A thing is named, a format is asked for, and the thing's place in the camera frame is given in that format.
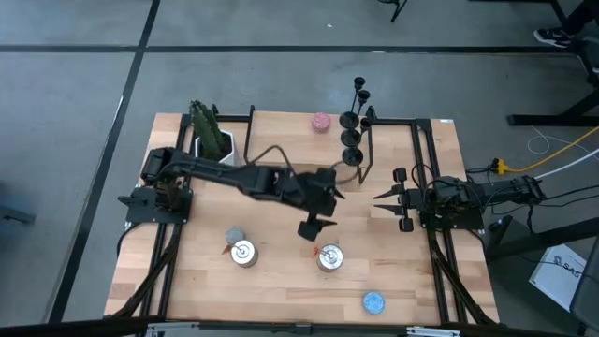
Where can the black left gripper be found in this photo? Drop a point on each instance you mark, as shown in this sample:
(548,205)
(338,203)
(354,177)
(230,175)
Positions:
(318,192)

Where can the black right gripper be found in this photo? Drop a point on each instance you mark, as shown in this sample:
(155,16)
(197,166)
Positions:
(404,199)

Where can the silver tin candle orange label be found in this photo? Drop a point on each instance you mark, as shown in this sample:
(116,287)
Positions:
(244,253)
(330,258)

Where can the tall black candlestick holder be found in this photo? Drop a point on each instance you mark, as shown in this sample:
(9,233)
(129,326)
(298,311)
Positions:
(350,138)

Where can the pink ball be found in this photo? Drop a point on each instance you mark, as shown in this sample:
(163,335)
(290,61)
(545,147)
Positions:
(321,122)

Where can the blue round lid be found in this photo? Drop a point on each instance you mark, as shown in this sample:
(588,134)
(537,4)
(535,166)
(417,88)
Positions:
(374,302)

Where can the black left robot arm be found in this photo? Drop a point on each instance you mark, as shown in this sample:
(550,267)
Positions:
(224,175)

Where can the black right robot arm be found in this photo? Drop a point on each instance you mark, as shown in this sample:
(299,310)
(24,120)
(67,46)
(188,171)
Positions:
(491,192)

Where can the yellow power splitter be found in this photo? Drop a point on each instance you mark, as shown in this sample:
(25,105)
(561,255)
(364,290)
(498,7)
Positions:
(500,165)

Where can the white plant pot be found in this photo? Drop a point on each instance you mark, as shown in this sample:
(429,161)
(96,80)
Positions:
(229,145)

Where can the black front crossbar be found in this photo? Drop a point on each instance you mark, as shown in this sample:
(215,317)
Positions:
(281,327)

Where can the green cactus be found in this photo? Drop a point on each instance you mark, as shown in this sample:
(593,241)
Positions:
(208,128)

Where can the black desk foot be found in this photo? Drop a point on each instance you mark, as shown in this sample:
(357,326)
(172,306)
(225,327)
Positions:
(538,238)

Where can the white printed box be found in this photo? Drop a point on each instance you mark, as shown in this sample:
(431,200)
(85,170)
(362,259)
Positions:
(557,276)

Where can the black chair base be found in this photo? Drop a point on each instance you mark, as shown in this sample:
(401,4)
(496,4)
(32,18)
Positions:
(398,7)

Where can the grey chair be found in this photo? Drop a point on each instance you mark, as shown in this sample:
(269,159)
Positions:
(587,295)

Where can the person's shoe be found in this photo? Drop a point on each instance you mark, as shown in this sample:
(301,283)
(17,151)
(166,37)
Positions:
(552,36)

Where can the person's leg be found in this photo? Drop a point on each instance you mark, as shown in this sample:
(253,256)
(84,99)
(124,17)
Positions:
(582,14)

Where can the black furniture foot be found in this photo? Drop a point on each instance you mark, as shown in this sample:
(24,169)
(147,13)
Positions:
(14,216)

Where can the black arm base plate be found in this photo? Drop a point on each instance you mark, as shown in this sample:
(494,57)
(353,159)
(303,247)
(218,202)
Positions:
(140,210)
(463,220)

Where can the black aluminium extrusion frame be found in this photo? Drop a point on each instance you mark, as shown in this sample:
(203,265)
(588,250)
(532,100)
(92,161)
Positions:
(161,243)
(440,262)

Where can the wooden shelf black metal frame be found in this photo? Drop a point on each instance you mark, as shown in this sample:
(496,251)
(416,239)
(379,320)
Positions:
(295,138)

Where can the silver bracket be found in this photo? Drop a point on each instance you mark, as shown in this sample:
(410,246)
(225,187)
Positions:
(433,332)
(170,330)

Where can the black desk frame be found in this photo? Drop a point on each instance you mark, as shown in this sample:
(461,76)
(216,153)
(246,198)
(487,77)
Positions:
(538,120)

